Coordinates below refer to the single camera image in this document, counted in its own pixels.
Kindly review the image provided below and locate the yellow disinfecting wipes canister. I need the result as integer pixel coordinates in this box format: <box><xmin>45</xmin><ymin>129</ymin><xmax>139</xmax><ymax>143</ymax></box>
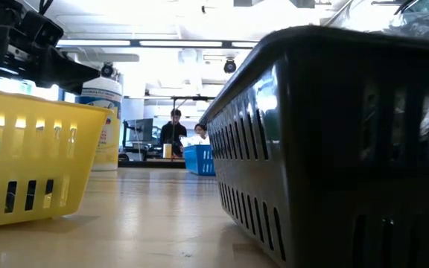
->
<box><xmin>74</xmin><ymin>76</ymin><xmax>123</xmax><ymax>172</ymax></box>

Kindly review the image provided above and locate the blue plastic basket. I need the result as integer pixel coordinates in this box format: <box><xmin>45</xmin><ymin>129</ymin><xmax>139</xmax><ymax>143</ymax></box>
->
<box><xmin>182</xmin><ymin>144</ymin><xmax>217</xmax><ymax>176</ymax></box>

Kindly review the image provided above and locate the black monitor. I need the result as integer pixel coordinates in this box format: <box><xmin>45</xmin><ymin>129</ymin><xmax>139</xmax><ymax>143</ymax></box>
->
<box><xmin>123</xmin><ymin>118</ymin><xmax>155</xmax><ymax>144</ymax></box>

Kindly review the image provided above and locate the black boom stand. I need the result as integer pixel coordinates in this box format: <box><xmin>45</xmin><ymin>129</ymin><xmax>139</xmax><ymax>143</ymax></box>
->
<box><xmin>171</xmin><ymin>95</ymin><xmax>216</xmax><ymax>102</ymax></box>

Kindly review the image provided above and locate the black plastic basket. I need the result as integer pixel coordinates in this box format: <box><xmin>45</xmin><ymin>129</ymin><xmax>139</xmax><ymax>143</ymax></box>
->
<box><xmin>198</xmin><ymin>25</ymin><xmax>429</xmax><ymax>268</ymax></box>

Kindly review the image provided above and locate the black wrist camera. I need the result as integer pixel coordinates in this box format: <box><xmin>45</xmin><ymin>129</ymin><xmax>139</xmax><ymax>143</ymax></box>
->
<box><xmin>19</xmin><ymin>10</ymin><xmax>65</xmax><ymax>48</ymax></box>

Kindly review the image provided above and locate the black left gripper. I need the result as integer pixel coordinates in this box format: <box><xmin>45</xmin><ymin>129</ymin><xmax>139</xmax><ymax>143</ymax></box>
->
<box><xmin>0</xmin><ymin>22</ymin><xmax>101</xmax><ymax>96</ymax></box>

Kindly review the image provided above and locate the yellow plastic basket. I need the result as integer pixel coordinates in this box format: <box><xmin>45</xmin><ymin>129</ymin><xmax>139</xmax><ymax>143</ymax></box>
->
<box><xmin>0</xmin><ymin>86</ymin><xmax>114</xmax><ymax>230</ymax></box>

